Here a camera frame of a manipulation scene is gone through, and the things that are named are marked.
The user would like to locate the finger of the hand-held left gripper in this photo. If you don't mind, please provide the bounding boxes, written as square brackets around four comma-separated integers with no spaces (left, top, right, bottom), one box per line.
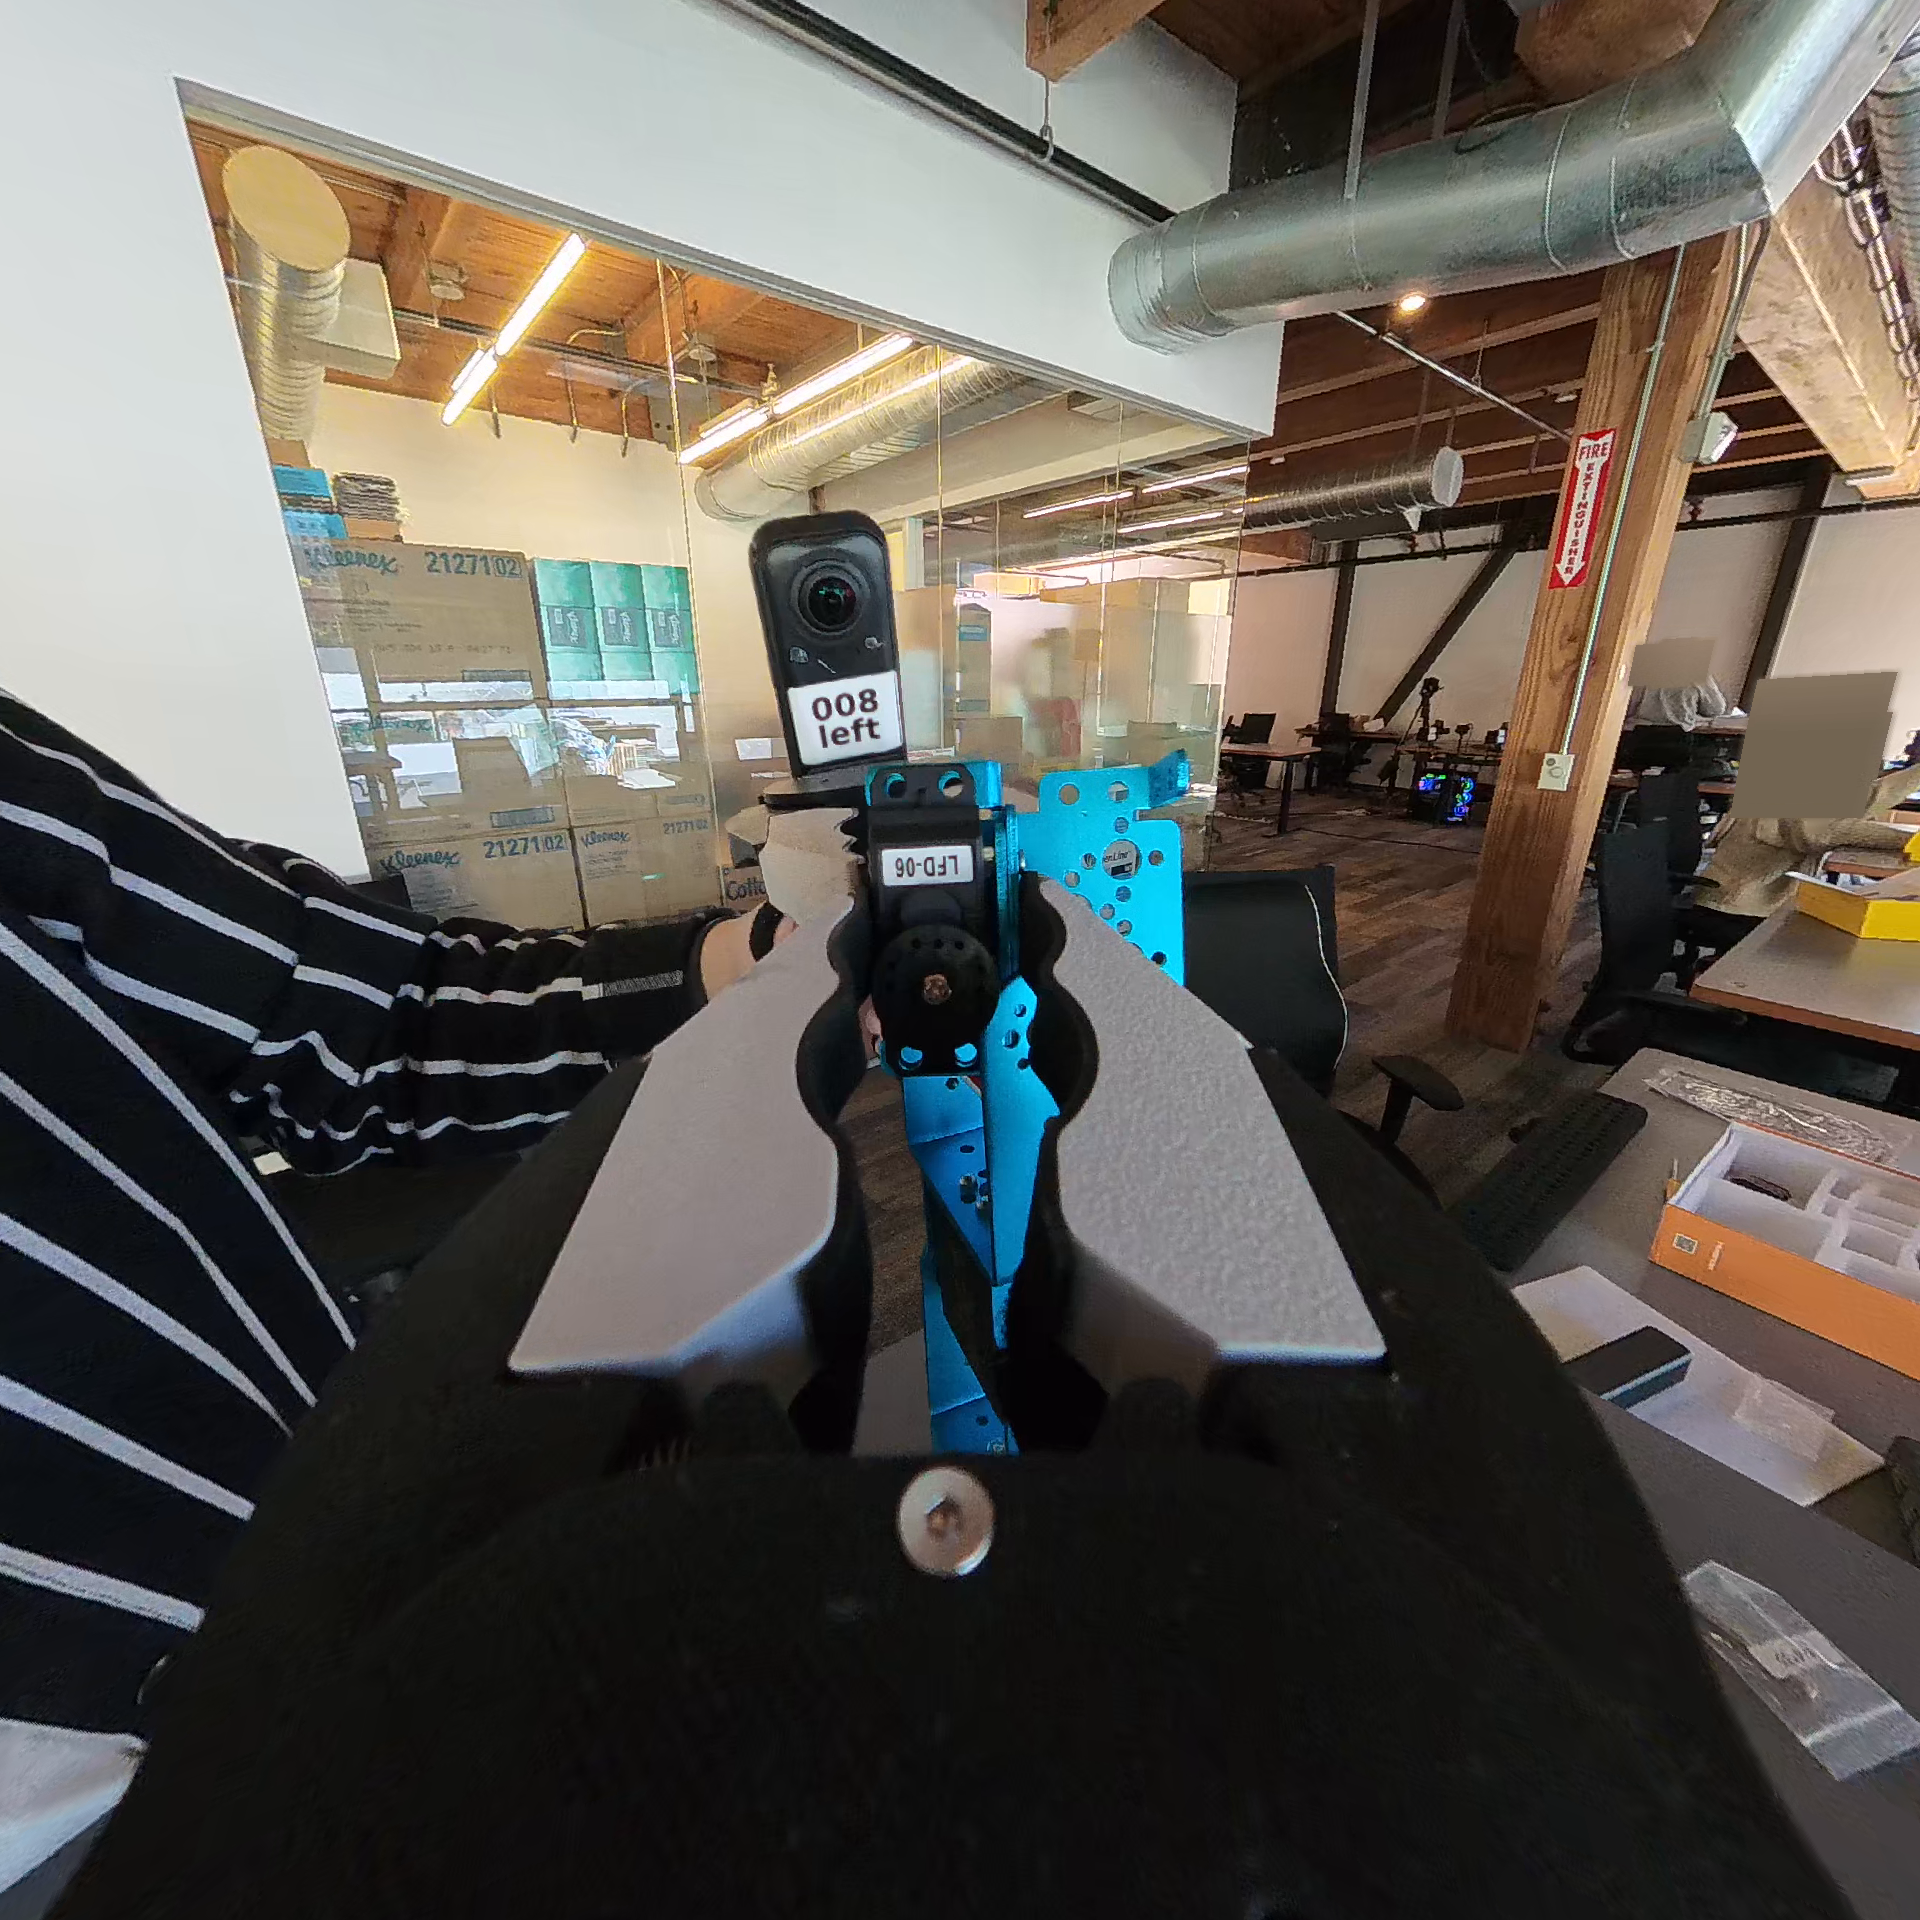
[757,805,871,928]

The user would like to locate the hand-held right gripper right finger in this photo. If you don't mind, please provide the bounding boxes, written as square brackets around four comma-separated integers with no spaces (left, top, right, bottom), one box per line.
[1003,876,1388,1449]

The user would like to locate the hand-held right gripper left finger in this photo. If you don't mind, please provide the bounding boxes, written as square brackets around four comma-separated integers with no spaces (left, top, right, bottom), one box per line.
[506,899,881,1453]

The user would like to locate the black servo with blue bracket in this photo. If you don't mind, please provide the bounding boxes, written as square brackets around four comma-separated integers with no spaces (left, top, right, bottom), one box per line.
[859,745,1191,1086]

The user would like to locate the person's left forearm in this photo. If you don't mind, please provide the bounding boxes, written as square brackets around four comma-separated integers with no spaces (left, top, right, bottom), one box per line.
[224,841,751,1180]

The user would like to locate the brown edged office desk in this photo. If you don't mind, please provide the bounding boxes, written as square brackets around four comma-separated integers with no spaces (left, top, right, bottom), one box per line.
[1693,899,1920,1050]

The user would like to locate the grey desk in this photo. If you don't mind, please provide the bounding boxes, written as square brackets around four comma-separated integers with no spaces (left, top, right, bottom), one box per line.
[855,1047,1920,1920]

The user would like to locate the person's left hand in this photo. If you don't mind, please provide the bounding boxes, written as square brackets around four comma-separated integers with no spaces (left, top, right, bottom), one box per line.
[701,899,800,1000]

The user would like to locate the ceiling tube light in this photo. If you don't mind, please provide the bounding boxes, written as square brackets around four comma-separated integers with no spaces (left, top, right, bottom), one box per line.
[679,332,916,468]
[438,231,590,426]

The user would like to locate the green tissue packs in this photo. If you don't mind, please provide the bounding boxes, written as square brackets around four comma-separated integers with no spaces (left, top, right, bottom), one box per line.
[532,557,697,694]

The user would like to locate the black office chair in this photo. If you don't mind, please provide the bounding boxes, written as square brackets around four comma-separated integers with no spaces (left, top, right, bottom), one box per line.
[1567,817,1711,1069]
[1181,864,1465,1188]

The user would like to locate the black keyboard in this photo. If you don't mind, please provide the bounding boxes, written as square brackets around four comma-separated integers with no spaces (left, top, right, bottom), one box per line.
[1446,1091,1650,1274]

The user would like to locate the stack of cardboard boxes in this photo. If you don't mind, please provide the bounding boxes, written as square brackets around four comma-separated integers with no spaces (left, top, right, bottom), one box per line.
[293,537,726,932]

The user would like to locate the dark blue block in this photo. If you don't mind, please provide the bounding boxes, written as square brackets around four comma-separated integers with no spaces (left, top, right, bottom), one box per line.
[1579,1321,1696,1413]

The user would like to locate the person's upper body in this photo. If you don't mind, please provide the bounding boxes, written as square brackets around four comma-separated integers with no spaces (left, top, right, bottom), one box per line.
[0,688,370,1748]

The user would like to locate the orange parts box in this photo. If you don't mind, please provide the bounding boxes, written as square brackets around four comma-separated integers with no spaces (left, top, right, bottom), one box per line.
[1650,1123,1920,1383]

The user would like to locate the yellow box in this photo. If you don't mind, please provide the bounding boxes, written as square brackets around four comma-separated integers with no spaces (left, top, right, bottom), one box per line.
[1791,868,1920,943]

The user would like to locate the long clear plastic bag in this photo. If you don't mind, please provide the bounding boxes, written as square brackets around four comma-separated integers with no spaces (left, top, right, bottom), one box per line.
[1680,1561,1920,1784]

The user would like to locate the red fire extinguisher sign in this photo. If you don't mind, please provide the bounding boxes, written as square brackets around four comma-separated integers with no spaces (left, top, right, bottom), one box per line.
[1543,426,1619,590]

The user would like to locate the silver air duct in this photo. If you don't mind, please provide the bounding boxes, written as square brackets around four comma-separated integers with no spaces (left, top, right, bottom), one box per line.
[1112,0,1920,352]

